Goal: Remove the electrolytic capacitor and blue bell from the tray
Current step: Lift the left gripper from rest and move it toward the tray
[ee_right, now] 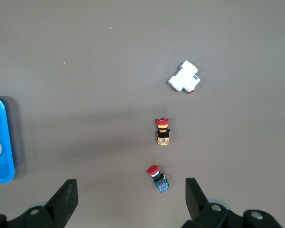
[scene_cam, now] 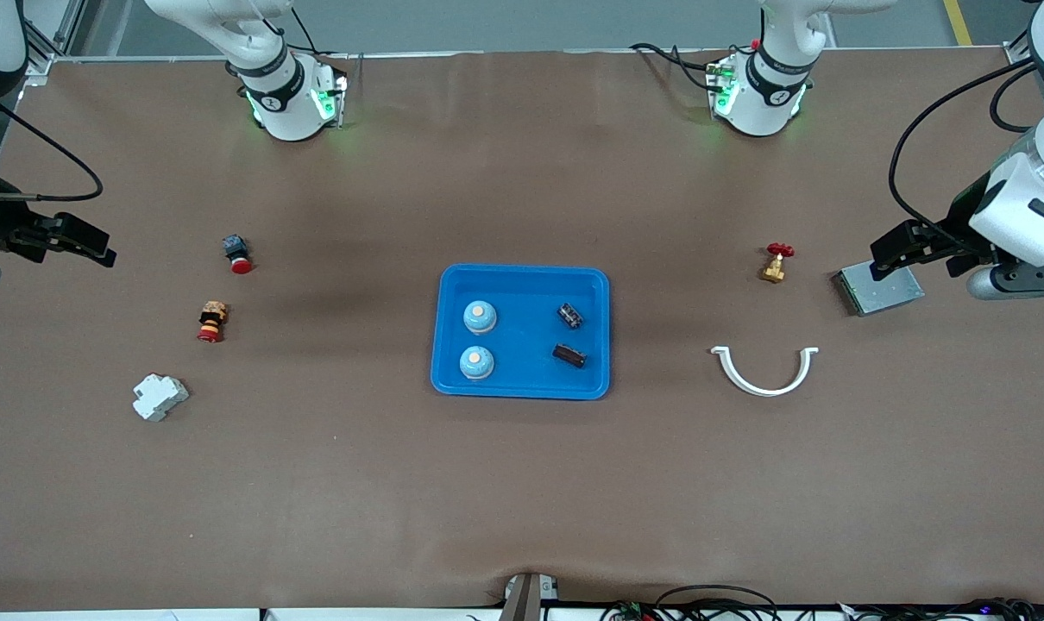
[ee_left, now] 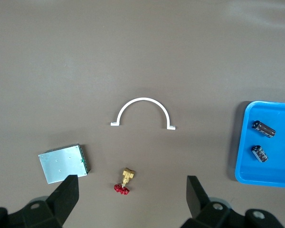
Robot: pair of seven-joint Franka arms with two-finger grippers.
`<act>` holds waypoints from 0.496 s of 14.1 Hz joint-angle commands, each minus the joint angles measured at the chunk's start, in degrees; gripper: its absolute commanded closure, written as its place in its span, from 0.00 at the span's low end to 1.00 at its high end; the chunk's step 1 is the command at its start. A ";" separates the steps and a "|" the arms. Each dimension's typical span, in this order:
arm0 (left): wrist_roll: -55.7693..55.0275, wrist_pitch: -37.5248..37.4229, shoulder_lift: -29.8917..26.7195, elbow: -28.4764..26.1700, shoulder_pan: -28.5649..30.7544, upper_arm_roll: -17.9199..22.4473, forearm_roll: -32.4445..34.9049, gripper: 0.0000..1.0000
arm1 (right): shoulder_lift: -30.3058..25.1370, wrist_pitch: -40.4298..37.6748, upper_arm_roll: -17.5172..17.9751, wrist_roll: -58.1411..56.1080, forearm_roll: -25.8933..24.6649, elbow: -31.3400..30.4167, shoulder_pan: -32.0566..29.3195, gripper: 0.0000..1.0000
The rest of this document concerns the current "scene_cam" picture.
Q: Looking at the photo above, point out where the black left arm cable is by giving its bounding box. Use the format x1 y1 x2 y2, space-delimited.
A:
888 56 1041 255

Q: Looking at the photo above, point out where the grey metal box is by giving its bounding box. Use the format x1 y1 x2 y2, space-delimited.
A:
833 257 926 317

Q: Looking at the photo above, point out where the black base cable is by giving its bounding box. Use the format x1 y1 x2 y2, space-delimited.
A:
630 41 721 94

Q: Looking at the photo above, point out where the grey camera stand post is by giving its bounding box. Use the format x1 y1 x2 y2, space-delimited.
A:
503 572 560 621

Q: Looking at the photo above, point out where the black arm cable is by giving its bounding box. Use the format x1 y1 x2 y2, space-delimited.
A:
0 97 105 202
888 56 1041 255

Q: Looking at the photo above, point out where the blue plastic tray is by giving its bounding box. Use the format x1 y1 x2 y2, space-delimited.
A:
430 264 611 401

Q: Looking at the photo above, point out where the white circuit breaker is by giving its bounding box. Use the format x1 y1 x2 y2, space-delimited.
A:
132 373 190 423

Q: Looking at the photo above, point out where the red yellow emergency stop button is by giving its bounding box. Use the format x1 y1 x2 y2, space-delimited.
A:
197 300 230 344

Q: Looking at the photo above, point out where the brown table mat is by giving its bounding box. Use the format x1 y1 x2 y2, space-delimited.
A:
0 47 1044 610

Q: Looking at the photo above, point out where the white half ring clamp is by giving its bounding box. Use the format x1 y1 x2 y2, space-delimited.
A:
710 345 821 398

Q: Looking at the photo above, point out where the red push button black base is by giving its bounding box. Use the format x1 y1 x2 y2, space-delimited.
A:
222 234 255 275

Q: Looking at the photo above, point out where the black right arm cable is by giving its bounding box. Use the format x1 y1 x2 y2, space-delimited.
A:
0 97 105 202

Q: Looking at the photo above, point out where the brass valve red handle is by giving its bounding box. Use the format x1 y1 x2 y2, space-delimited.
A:
758 242 796 285

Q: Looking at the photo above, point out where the black cable bundle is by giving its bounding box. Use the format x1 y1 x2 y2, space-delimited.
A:
600 585 1044 621

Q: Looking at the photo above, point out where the blue call bell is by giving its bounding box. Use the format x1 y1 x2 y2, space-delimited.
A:
462 298 499 336
458 345 495 382

